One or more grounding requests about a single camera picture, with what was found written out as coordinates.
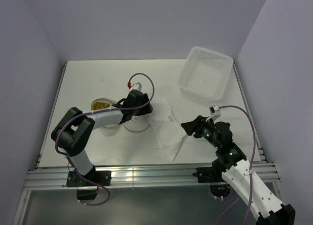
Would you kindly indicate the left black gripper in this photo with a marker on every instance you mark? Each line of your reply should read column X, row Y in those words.
column 146, row 109

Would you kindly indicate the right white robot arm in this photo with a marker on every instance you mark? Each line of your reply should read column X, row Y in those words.
column 233, row 167

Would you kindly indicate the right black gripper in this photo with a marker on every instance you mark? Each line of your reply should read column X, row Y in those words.
column 196, row 125

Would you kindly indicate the white bra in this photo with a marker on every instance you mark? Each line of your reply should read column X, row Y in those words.
column 169, row 133

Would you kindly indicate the white mesh laundry bag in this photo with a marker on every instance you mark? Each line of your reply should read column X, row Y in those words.
column 108, row 118

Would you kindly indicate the white plastic tray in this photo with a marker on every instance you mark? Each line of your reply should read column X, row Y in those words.
column 205, row 74

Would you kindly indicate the yellow bra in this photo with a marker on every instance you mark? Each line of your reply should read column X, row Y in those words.
column 100, row 105

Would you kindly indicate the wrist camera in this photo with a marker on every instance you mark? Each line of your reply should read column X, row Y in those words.
column 134, row 86
column 215, row 113

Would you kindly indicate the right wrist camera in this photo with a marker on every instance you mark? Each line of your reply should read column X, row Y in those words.
column 215, row 113

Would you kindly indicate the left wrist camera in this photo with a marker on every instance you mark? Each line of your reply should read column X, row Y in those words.
column 134, row 86

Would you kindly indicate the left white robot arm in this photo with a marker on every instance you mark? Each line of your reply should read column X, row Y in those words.
column 72, row 133

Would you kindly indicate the aluminium mounting rail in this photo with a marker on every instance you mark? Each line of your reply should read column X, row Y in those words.
column 121, row 177

